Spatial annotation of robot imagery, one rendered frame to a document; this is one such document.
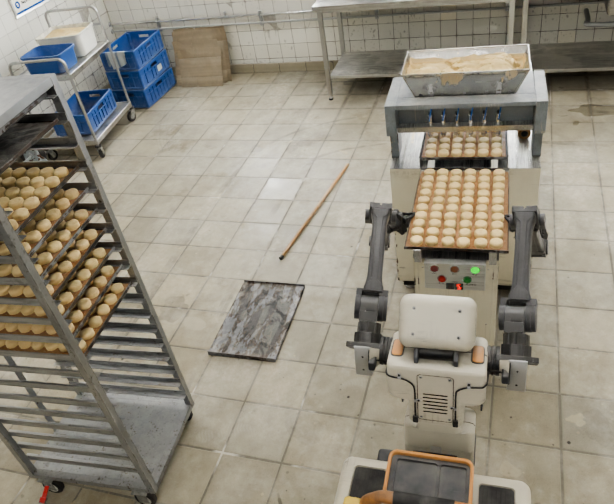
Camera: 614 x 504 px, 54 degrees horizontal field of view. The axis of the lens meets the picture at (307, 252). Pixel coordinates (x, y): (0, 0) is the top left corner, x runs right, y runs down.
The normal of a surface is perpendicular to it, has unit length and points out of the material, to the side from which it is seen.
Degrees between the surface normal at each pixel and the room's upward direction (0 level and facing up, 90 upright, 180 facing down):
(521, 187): 90
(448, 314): 47
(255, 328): 0
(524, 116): 90
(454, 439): 82
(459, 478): 0
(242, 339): 0
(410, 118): 90
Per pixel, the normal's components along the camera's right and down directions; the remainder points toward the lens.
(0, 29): 0.95, 0.06
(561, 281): -0.15, -0.77
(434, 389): -0.27, 0.51
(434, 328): -0.29, -0.07
